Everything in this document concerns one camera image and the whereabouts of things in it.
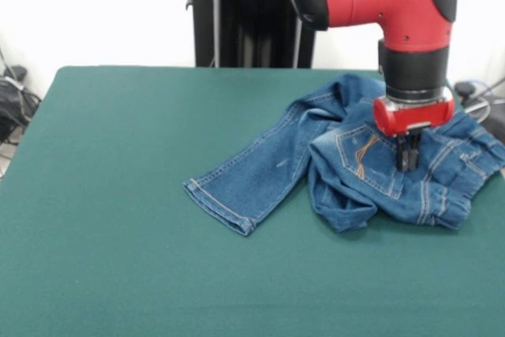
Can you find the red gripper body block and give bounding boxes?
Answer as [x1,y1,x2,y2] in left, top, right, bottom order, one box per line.
[372,88,457,137]

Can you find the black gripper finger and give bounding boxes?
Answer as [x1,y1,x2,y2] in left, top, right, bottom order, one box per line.
[395,134,410,172]
[407,131,420,171]

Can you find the dark green table cloth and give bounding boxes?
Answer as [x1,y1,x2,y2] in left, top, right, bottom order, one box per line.
[0,65,505,337]

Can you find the blue denim jeans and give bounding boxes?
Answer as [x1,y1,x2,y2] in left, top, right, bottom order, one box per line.
[181,72,504,236]

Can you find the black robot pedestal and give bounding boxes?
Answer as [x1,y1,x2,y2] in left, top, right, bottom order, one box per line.
[183,0,316,69]

